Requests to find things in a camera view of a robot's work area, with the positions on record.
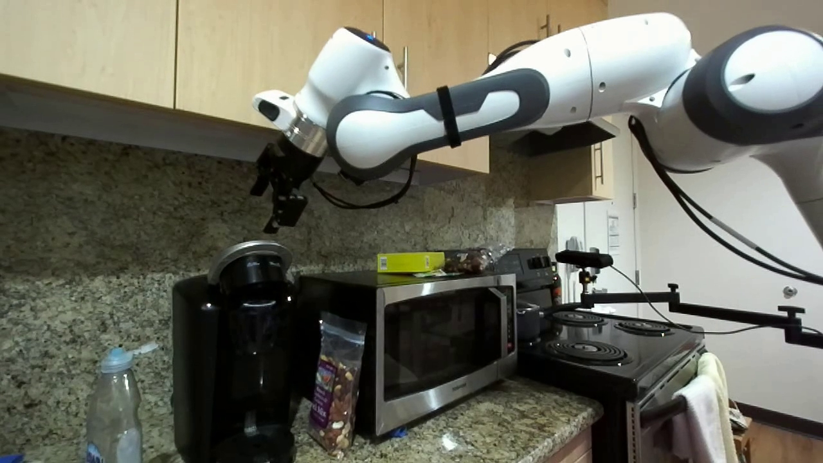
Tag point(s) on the clear plastic water bottle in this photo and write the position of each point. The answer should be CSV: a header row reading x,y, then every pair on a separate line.
x,y
111,426

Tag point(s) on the bag of mixed nuts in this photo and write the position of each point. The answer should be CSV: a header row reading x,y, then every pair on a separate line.
x,y
336,384

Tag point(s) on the black pot on stove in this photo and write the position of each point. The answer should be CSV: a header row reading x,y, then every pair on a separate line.
x,y
537,287

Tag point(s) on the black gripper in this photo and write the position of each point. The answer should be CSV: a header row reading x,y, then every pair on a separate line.
x,y
280,167

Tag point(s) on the stainless steel microwave oven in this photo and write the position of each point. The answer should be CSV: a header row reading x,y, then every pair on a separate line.
x,y
427,339

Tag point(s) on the black coffee maker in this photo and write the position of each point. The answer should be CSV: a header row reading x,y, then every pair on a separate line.
x,y
231,357

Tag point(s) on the black electric stove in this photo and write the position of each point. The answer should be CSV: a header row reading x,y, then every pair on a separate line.
x,y
629,365

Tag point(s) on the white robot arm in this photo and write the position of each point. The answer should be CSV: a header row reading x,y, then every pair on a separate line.
x,y
760,94

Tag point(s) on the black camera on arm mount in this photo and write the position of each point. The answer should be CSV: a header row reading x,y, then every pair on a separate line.
x,y
790,321

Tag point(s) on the yellow green box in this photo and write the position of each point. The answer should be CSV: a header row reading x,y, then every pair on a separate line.
x,y
409,262

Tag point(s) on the upper wooden cabinets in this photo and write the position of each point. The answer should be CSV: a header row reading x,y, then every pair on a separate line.
x,y
181,72

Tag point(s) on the white hanging towel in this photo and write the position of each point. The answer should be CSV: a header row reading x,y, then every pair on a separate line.
x,y
702,432

